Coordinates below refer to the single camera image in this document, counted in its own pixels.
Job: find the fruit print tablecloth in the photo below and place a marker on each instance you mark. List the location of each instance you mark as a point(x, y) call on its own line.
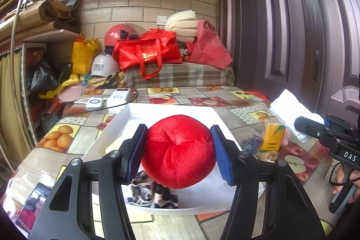
point(70, 150)

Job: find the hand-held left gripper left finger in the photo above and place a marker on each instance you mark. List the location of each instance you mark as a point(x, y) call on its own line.
point(134, 158)

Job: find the white power bank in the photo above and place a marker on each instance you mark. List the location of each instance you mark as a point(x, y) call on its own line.
point(119, 96)

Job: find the red plastic bag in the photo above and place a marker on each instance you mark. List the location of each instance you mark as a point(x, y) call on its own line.
point(208, 48)

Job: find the cream foam sheets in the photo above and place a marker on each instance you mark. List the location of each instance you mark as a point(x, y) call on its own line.
point(180, 23)

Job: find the black plastic bag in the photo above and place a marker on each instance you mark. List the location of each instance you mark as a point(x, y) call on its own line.
point(45, 77)

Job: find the white tray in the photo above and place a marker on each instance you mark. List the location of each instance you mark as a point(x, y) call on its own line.
point(197, 116)

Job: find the pale yellow foam sponge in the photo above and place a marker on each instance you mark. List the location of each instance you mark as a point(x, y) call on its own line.
point(327, 228)

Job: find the pink hat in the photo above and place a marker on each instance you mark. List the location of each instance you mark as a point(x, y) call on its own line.
point(70, 93)

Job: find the dark wooden door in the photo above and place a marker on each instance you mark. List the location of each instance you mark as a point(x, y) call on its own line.
point(281, 18)

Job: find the black smartphone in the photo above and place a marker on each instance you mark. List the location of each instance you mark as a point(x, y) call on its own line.
point(33, 206)

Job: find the cardboard pile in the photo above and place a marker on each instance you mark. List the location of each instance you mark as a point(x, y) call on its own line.
point(56, 9)

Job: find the red tote bag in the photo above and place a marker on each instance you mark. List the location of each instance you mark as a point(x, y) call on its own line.
point(146, 51)

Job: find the metal clothes rack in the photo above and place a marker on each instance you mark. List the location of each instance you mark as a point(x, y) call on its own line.
point(11, 54)

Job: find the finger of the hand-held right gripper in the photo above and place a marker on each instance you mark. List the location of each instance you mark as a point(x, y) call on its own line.
point(309, 127)
point(330, 120)

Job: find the white round charger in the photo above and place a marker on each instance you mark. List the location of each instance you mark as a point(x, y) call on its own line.
point(95, 103)

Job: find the yellow plastic sheet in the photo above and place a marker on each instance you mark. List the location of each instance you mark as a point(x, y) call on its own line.
point(67, 85)

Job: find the blue grey scrunchie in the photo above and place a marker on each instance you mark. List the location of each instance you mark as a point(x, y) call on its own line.
point(251, 144)

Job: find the pink helmet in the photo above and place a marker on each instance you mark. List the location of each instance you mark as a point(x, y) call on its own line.
point(115, 34)

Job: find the white helmet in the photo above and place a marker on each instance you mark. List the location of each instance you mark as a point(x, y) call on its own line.
point(102, 65)

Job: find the plaid blanket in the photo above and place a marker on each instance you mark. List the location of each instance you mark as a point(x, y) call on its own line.
point(182, 74)

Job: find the white wall switch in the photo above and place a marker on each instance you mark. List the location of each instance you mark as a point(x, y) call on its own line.
point(161, 19)

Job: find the person's right hand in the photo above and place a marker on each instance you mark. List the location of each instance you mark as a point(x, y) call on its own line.
point(339, 176)

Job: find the beige curtain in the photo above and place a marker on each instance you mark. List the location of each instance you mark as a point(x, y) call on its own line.
point(8, 93)

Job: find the wooden boards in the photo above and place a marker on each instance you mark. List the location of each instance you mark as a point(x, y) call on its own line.
point(36, 32)

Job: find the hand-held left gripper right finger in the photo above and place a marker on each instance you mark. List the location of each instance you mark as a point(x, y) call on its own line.
point(223, 158)

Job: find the white towel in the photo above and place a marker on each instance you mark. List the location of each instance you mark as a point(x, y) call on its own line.
point(289, 107)

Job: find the red plush ball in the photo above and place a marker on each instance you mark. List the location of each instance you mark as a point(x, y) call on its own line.
point(177, 152)

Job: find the black and white patterned cloth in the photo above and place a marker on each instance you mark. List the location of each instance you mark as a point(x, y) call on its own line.
point(146, 192)

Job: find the yellow shopping bag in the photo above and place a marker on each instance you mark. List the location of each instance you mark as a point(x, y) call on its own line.
point(83, 54)

